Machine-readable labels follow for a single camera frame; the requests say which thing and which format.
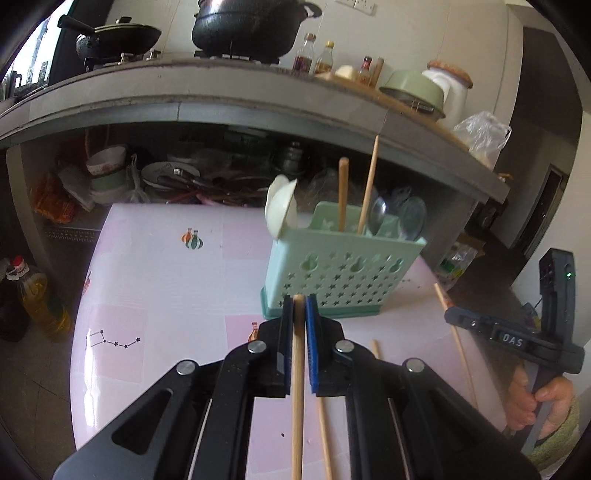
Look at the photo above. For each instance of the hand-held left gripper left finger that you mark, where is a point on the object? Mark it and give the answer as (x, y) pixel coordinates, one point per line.
(287, 350)

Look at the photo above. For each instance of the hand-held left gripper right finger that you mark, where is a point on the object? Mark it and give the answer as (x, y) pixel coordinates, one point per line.
(311, 350)

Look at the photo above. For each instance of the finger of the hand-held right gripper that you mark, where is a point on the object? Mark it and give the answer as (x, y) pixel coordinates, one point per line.
(461, 318)

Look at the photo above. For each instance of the green star-cut utensil holder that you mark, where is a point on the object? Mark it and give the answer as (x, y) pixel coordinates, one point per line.
(346, 272)

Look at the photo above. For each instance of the white rice paddle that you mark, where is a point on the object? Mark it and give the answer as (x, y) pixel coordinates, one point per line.
(276, 212)

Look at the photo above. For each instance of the person's right hand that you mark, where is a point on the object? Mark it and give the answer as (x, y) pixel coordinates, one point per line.
(519, 401)

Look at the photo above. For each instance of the green packet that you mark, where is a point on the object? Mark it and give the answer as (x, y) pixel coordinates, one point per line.
(457, 267)

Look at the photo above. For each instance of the clear plastic bag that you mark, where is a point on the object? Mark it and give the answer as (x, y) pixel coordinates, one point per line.
(482, 136)

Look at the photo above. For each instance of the small steel pot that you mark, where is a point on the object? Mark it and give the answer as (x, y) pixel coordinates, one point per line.
(291, 157)

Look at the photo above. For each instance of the white jar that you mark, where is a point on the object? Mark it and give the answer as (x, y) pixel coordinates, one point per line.
(452, 106)

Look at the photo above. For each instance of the white plate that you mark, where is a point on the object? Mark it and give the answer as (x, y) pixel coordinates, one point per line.
(161, 177)

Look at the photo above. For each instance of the green enamel bowl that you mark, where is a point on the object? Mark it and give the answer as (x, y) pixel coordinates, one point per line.
(411, 90)

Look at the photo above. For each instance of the woven jar lid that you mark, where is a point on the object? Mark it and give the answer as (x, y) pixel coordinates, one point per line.
(452, 74)

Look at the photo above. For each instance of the yellow cooking oil bottle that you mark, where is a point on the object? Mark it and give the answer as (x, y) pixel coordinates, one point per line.
(41, 304)

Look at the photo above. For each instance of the wooden cutting board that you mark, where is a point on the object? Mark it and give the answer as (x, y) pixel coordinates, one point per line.
(360, 90)

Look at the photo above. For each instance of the stack of bowls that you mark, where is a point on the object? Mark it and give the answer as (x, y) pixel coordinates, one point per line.
(107, 175)

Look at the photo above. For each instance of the wooden rolling pin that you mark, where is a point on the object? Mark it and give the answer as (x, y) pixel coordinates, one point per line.
(377, 71)

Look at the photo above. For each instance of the red label sauce bottle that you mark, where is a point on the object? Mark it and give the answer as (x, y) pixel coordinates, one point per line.
(365, 74)

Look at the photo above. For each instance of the grey concrete kitchen counter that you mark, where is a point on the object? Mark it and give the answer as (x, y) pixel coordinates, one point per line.
(184, 101)

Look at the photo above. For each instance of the red snack packets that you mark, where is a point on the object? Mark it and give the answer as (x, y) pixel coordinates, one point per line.
(53, 198)

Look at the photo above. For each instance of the yellow label vinegar bottle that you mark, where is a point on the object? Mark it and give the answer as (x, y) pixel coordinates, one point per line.
(324, 60)

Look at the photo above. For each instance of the dark sauce bottle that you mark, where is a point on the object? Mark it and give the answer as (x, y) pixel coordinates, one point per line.
(304, 57)

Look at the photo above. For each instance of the gas stove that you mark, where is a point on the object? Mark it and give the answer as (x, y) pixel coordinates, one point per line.
(240, 57)

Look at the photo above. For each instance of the black cooking pot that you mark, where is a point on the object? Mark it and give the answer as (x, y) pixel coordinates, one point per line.
(249, 27)

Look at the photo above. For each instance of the black wok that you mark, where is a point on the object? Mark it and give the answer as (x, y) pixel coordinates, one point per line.
(120, 37)

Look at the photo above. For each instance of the white wall socket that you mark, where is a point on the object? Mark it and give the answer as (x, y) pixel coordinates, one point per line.
(364, 5)

